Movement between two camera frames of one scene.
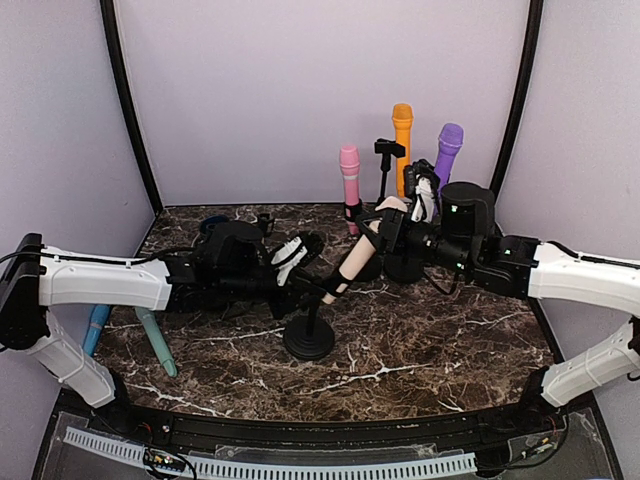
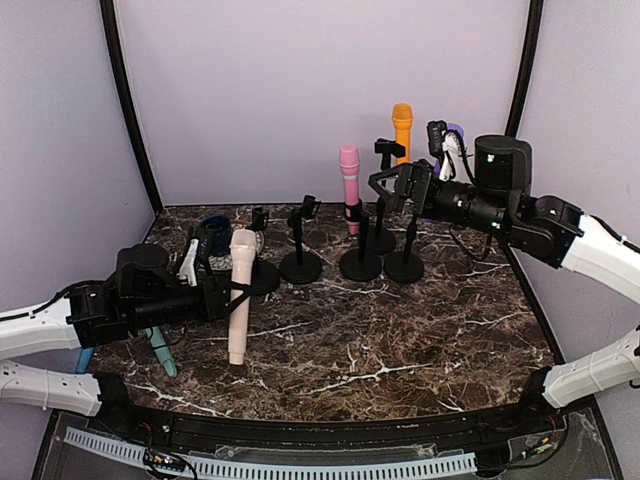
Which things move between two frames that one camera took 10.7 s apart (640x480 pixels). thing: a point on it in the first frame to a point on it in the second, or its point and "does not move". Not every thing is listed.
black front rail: [469, 432] does not move
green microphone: [158, 340] does not move
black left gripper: [290, 303] to [213, 298]
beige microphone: [364, 249] to [242, 247]
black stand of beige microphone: [309, 338] to [302, 268]
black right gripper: [393, 226] to [408, 180]
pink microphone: [350, 157] does not move
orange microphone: [402, 116] does not move
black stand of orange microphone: [386, 148] does not move
